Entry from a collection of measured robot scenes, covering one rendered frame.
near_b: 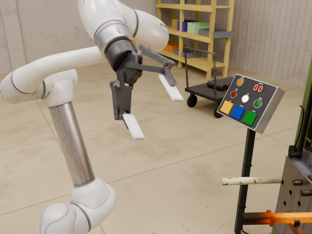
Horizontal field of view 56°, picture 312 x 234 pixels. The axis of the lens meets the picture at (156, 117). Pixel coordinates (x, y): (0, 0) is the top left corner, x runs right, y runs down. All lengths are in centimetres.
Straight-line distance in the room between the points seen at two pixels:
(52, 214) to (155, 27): 83
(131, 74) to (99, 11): 18
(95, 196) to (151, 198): 138
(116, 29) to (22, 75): 48
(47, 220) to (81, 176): 22
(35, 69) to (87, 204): 63
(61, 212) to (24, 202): 164
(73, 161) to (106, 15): 76
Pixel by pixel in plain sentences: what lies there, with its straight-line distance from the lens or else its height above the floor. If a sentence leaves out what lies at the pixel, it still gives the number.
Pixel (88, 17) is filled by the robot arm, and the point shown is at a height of 163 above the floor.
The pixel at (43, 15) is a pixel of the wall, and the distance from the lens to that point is 749.
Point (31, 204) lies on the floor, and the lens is 287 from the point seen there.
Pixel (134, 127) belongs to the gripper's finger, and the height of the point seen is 140.
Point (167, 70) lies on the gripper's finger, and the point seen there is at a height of 154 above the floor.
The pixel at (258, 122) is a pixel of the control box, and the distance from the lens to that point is 178.
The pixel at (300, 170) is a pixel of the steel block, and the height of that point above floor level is 91.
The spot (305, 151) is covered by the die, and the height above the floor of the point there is 97.
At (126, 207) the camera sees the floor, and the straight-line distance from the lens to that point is 265.
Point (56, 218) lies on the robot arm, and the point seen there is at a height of 86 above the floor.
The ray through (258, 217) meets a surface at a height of 98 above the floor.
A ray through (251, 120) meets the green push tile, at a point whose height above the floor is 100.
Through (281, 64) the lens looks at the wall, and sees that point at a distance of 673.
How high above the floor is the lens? 168
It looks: 23 degrees down
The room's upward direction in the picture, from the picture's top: straight up
